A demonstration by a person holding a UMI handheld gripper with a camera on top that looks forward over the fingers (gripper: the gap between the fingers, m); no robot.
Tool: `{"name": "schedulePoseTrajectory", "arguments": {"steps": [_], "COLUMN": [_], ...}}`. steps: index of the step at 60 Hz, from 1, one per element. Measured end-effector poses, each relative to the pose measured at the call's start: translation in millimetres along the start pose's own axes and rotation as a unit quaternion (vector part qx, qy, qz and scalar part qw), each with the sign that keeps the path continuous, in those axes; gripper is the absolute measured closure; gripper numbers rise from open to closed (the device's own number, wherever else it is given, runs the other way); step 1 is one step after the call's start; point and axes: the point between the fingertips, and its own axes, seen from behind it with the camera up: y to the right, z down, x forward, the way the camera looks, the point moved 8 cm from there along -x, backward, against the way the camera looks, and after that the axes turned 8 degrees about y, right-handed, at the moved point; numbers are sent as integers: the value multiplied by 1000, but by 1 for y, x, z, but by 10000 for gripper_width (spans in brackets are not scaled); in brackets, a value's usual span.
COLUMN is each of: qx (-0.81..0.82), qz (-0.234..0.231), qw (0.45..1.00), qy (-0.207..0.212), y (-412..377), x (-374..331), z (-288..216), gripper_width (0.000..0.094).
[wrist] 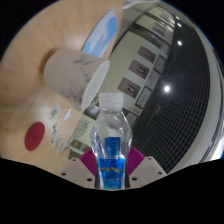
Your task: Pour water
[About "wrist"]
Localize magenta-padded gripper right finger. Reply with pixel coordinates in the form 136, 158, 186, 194
125, 147, 168, 190

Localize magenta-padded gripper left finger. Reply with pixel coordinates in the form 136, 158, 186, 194
60, 148, 99, 190

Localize clear blue-labelled water bottle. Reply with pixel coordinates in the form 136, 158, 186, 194
89, 92, 134, 190

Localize small printed card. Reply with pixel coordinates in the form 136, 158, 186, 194
48, 104, 61, 121
55, 139, 65, 153
50, 122, 60, 146

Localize small white paper scrap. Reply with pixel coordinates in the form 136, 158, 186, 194
63, 108, 73, 121

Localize round ceiling lights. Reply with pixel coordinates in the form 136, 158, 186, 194
163, 21, 184, 94

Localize white marbled mug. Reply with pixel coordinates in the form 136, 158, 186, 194
43, 48, 111, 112

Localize blue and white paper leaflet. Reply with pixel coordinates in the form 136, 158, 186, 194
81, 9, 119, 58

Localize framed wall pictures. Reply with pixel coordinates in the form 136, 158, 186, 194
118, 44, 168, 111

